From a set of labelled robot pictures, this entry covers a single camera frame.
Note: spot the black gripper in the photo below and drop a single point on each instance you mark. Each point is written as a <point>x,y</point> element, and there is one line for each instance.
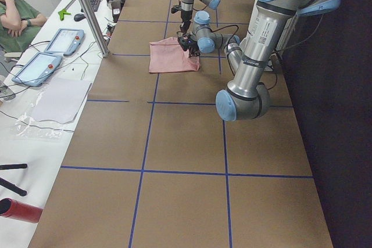
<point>185,16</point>
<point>192,47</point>

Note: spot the pink Snoopy t-shirt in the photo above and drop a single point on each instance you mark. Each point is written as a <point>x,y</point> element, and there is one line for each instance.
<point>167,56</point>

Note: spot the black electronics box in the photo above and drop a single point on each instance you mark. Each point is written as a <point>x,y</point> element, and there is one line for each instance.
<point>116,9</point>

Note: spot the black computer mouse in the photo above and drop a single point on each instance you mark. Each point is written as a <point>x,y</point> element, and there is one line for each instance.
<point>79,17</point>

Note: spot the upper teach pendant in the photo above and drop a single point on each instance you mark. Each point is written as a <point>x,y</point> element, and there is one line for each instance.
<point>66,41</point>

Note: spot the teach pendant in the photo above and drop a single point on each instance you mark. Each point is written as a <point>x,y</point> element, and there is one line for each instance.
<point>66,41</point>
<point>37,70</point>

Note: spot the green plastic tool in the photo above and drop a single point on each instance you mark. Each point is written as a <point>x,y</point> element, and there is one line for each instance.
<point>62,13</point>

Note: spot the lower teach pendant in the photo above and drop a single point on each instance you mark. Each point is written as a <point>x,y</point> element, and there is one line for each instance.
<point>37,70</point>

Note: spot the seated person green shirt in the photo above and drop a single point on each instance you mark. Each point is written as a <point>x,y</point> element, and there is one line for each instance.
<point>20,24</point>

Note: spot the red cylinder bottle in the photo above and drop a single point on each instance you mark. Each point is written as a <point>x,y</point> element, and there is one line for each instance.
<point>17,210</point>

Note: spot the aluminium frame post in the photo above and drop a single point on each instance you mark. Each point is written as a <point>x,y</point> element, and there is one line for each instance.
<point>94,26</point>

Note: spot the black camera tripod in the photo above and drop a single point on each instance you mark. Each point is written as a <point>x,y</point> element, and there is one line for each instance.
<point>12,179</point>

